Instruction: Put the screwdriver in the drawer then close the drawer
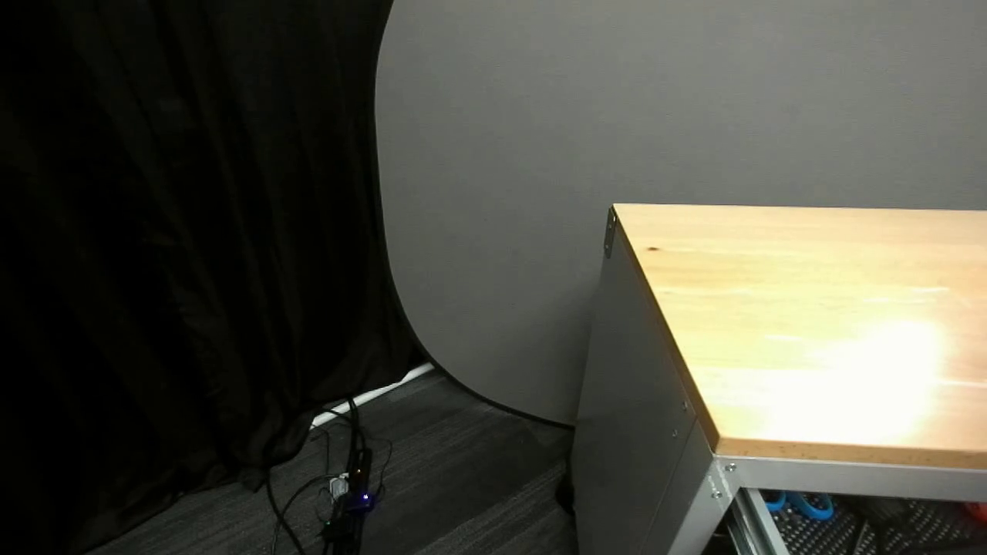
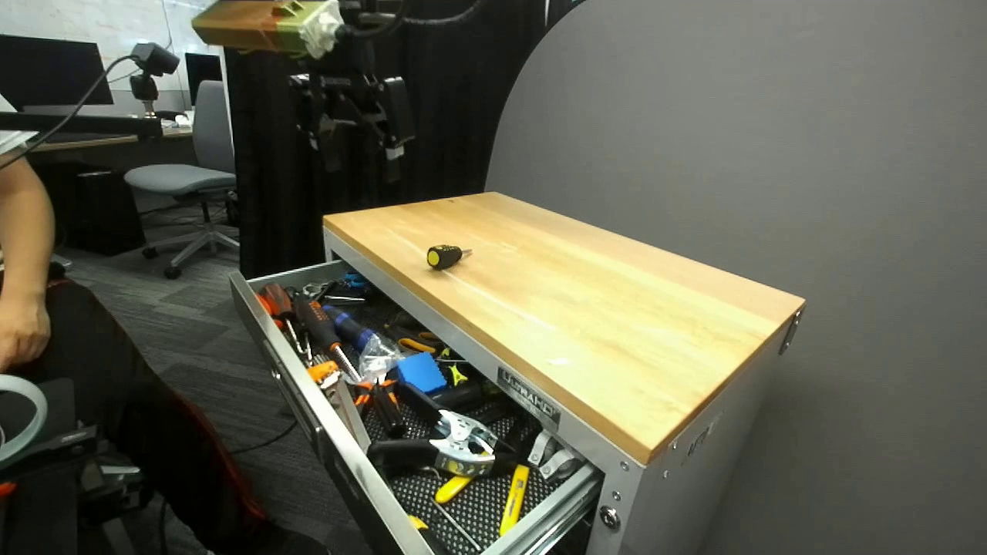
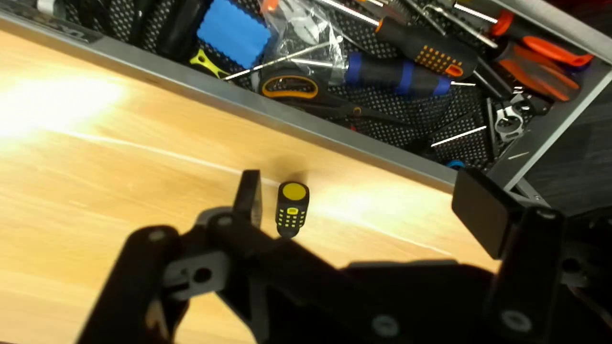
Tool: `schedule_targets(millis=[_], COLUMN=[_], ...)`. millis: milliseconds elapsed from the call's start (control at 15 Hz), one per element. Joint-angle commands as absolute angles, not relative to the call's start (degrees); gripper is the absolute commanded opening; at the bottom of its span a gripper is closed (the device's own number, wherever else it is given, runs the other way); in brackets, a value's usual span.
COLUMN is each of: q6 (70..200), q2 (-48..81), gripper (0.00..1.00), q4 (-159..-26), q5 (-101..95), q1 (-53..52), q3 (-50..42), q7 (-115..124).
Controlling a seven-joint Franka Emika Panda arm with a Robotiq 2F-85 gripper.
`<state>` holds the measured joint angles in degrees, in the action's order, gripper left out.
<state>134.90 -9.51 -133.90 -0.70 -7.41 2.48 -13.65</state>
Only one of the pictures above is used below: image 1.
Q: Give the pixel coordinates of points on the open grey cabinet drawer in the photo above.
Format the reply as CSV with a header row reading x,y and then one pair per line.
x,y
758,525

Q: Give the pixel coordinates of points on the black ribbed drawer liner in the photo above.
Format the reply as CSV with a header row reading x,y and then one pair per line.
x,y
875,528

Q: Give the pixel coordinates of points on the white baseboard strip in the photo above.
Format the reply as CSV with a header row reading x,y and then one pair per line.
x,y
383,390

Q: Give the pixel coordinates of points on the grey rounded backdrop panel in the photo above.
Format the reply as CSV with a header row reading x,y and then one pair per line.
x,y
617,102

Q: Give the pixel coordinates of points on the white plug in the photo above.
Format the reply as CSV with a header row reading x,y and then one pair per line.
x,y
339,483

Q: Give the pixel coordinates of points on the black power strip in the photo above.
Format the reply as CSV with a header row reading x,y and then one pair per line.
x,y
355,513

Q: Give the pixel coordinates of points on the grey tool cabinet wooden top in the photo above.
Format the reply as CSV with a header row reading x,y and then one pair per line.
x,y
803,309

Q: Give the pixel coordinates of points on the black curtain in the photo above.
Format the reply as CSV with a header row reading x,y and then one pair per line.
x,y
156,203

